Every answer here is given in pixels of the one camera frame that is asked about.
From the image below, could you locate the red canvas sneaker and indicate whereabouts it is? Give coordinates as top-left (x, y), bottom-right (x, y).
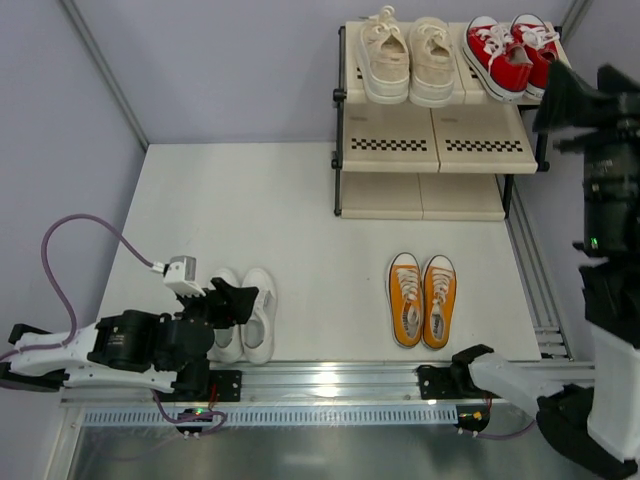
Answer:
top-left (462, 16), bottom-right (533, 103)
top-left (510, 14), bottom-right (560, 100)

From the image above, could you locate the beige three-tier shoe shelf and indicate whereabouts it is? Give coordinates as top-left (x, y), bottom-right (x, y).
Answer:
top-left (332, 21), bottom-right (549, 221)

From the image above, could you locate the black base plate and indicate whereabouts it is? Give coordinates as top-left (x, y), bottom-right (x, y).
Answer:
top-left (416, 364), bottom-right (484, 400)
top-left (200, 369), bottom-right (243, 404)

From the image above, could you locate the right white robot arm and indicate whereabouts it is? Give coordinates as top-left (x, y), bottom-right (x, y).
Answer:
top-left (450, 61), bottom-right (639, 479)

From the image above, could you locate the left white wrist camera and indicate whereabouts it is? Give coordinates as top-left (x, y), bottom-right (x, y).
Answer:
top-left (151, 255), bottom-right (205, 298)

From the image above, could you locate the beige lace sneaker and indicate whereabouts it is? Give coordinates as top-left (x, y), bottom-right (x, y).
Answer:
top-left (356, 5), bottom-right (410, 105)
top-left (407, 17), bottom-right (455, 108)

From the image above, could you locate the aluminium mounting rail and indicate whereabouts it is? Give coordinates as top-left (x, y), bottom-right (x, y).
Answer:
top-left (61, 359), bottom-right (595, 407)

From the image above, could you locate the slotted cable duct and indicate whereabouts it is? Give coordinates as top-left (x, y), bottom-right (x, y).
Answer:
top-left (83, 404), bottom-right (459, 428)

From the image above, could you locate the white sneaker right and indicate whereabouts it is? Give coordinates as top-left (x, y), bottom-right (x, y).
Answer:
top-left (240, 268), bottom-right (278, 365)

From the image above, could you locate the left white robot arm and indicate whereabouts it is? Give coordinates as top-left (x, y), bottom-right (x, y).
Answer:
top-left (1, 277), bottom-right (259, 400)

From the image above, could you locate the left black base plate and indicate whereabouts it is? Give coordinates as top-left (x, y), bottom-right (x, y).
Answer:
top-left (200, 369), bottom-right (243, 404)

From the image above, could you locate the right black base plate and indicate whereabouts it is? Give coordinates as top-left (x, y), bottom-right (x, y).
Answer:
top-left (416, 364), bottom-right (484, 400)

